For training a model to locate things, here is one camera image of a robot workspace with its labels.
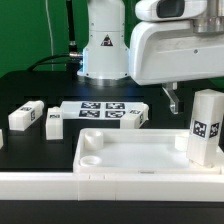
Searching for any white L-shaped obstacle wall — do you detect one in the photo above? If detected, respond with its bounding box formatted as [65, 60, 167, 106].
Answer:
[0, 172, 224, 202]

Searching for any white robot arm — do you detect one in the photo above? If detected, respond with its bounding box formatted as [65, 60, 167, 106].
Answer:
[78, 0, 224, 113]

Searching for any white desk tabletop tray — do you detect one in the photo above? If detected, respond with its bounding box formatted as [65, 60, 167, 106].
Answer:
[73, 128, 224, 174]

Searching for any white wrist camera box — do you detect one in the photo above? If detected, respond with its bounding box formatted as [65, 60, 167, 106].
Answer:
[135, 0, 208, 22]

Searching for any white marker base plate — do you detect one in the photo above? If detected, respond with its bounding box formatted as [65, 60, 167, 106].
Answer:
[60, 101, 143, 120]

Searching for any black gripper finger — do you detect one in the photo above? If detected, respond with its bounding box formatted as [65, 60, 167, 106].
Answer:
[162, 82, 179, 114]

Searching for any black cable at base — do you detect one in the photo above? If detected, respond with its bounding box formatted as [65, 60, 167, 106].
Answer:
[26, 49, 84, 72]

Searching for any white cable on green wall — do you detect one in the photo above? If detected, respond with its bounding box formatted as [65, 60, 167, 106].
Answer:
[45, 0, 55, 72]

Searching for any white part at left edge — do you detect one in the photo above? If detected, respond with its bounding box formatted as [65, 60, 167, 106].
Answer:
[0, 129, 4, 150]

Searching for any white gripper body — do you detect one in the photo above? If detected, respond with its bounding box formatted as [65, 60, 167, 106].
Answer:
[129, 21, 224, 85]

